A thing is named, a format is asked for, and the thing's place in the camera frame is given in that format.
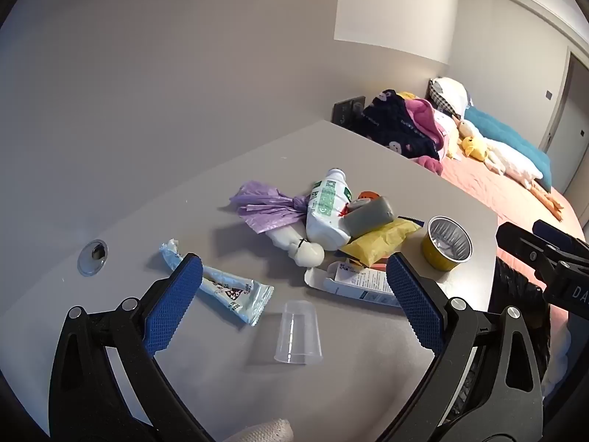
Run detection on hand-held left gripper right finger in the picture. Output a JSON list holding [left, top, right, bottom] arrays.
[[377, 253, 546, 442]]

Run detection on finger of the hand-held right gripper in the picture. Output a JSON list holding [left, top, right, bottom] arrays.
[[496, 222, 571, 283], [534, 220, 589, 261]]

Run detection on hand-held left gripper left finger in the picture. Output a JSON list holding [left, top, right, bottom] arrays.
[[48, 253, 217, 442]]

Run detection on gold foil cup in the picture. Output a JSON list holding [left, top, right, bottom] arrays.
[[421, 215, 474, 271]]

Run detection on white carton box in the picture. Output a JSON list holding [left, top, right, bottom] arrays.
[[304, 260, 403, 308]]

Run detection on white and blue wrapper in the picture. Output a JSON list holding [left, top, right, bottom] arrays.
[[159, 238, 275, 327]]

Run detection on yellow snack packet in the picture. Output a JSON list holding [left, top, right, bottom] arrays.
[[338, 215, 425, 269]]

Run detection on grey squeeze tube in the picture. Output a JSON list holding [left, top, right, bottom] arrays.
[[344, 196, 395, 235]]

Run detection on white knotted plastic bag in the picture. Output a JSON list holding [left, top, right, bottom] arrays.
[[267, 228, 325, 269]]

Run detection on white bottle with green label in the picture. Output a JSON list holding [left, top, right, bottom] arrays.
[[305, 168, 353, 252]]

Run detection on clear plastic cup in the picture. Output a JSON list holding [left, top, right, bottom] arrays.
[[274, 299, 324, 364]]

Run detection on orange bed sheet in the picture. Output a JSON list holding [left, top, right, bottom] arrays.
[[416, 147, 589, 332]]

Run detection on white cloth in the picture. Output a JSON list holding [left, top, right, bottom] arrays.
[[543, 320, 574, 394]]

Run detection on white goose plush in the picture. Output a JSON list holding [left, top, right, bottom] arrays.
[[455, 119, 564, 215]]

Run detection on grey door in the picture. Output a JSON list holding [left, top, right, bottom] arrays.
[[538, 48, 589, 199]]

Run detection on yellow duck plush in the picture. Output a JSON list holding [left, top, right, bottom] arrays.
[[460, 136, 489, 163]]

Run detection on teal pillow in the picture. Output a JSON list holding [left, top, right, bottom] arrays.
[[462, 107, 553, 192]]

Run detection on purple plastic bag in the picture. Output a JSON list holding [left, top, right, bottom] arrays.
[[229, 180, 310, 235]]

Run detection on beige knitted cloth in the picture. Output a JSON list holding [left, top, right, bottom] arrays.
[[225, 418, 295, 442]]

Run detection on checked pillow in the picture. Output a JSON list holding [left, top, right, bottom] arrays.
[[429, 76, 470, 116]]

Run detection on navy printed garment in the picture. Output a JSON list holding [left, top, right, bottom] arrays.
[[358, 88, 442, 162]]

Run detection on table cable grommet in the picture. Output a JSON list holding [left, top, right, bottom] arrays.
[[77, 239, 110, 278]]

